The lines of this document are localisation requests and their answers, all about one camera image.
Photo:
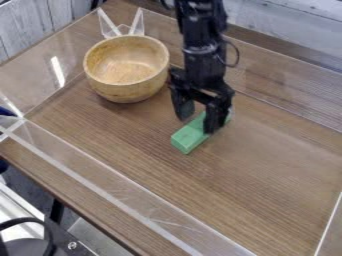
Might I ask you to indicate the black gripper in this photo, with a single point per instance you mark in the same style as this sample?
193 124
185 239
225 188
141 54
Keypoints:
201 85

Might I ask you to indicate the green rectangular block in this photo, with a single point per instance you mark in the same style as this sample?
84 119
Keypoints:
189 136

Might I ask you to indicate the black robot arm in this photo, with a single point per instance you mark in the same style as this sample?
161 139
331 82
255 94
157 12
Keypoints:
201 21

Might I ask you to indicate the light wooden bowl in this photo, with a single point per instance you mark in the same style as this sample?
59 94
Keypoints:
127 68

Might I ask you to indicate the black table leg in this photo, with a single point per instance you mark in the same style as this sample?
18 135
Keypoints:
56 211

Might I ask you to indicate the clear acrylic tray wall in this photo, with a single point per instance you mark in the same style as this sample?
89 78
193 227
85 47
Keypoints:
252 193

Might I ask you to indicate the black metal bracket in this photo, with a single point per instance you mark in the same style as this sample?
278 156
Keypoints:
67 242

